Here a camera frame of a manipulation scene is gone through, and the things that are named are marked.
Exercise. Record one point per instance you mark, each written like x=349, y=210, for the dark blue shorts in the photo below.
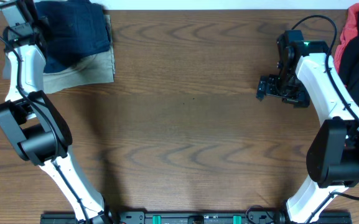
x=78, y=29

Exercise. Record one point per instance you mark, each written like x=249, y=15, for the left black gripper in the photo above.
x=46, y=22

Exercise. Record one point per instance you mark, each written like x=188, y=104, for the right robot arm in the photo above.
x=307, y=77

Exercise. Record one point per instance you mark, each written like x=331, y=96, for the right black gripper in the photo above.
x=267, y=86

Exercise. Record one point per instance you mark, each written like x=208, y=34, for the red garment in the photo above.
x=349, y=32

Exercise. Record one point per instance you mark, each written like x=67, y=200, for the folded grey garment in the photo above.
x=6, y=72

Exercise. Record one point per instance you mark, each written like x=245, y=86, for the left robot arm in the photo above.
x=32, y=124

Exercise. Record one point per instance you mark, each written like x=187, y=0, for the folded khaki shorts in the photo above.
x=97, y=68

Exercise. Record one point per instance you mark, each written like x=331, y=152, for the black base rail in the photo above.
x=252, y=216

